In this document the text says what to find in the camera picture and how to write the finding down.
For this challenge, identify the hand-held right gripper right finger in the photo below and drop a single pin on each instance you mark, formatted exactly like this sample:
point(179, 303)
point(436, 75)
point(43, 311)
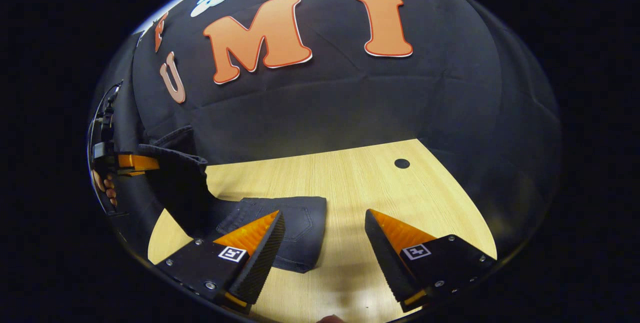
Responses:
point(390, 263)

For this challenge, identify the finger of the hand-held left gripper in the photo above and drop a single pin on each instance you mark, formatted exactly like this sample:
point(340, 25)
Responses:
point(140, 163)

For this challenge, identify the black backdrop cloth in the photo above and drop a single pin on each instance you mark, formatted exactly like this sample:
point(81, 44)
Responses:
point(350, 103)

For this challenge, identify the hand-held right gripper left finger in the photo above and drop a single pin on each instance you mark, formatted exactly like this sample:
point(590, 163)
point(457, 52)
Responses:
point(257, 263)

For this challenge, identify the dark denim jeans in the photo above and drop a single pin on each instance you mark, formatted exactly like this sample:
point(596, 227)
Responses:
point(300, 223)

